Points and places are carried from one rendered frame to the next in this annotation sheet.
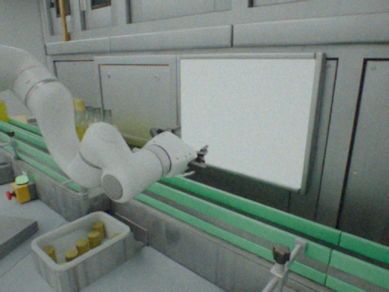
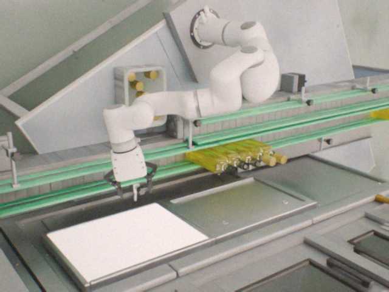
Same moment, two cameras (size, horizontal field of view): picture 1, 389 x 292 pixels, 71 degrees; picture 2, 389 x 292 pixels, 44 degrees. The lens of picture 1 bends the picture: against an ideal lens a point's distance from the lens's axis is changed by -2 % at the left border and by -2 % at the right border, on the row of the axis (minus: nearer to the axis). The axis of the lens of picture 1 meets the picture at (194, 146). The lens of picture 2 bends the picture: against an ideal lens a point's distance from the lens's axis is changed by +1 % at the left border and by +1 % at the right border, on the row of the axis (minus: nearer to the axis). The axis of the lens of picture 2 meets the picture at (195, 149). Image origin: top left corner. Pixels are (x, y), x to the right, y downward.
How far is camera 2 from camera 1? 1.06 m
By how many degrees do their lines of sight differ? 37
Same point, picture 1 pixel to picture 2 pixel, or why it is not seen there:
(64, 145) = (167, 101)
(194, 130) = (157, 216)
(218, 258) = (60, 158)
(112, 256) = not seen: hidden behind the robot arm
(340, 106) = (53, 280)
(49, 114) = (180, 98)
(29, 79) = (203, 96)
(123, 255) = not seen: hidden behind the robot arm
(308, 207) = (35, 238)
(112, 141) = (132, 117)
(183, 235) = (93, 153)
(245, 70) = (140, 257)
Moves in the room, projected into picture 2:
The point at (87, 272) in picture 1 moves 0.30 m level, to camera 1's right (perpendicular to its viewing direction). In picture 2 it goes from (119, 87) to (61, 149)
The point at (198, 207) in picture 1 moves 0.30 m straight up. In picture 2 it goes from (95, 168) to (140, 198)
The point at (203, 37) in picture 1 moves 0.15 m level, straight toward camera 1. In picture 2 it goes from (199, 256) to (171, 228)
